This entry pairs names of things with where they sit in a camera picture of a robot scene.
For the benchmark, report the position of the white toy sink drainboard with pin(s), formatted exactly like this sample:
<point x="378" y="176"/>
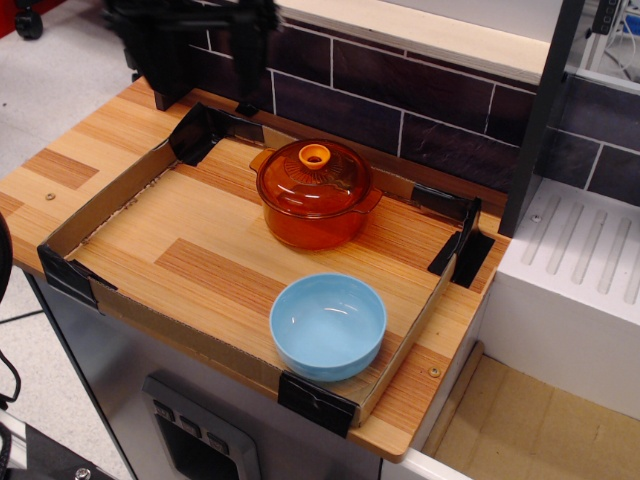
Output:
<point x="564" y="303"/>

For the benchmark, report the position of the light blue bowl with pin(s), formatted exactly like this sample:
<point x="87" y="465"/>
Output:
<point x="328" y="327"/>

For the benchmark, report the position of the light wooden shelf board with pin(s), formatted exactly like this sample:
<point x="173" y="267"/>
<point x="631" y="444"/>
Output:
<point x="467" y="45"/>

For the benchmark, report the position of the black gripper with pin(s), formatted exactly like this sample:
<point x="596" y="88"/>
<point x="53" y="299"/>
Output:
<point x="156" y="53"/>

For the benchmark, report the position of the dark grey left shelf post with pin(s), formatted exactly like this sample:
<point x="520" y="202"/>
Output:
<point x="167" y="97"/>

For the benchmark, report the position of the orange glass pot lid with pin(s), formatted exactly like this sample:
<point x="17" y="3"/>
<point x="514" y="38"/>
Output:
<point x="313" y="179"/>

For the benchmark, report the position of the dark grey right shelf post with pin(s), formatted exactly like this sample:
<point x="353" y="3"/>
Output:
<point x="525" y="180"/>

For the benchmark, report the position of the orange glass pot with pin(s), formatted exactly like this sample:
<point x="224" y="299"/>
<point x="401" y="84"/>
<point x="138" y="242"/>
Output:
<point x="319" y="233"/>

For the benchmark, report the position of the grey oven control panel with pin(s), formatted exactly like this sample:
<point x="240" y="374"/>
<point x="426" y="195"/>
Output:
<point x="200" y="444"/>

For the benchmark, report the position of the dark grey shelf post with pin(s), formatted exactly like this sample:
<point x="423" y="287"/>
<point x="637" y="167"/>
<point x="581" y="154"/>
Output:
<point x="525" y="180"/>
<point x="167" y="97"/>

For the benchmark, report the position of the cardboard fence with black tape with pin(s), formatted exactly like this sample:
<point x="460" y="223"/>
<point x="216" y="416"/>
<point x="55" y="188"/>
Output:
<point x="178" y="244"/>

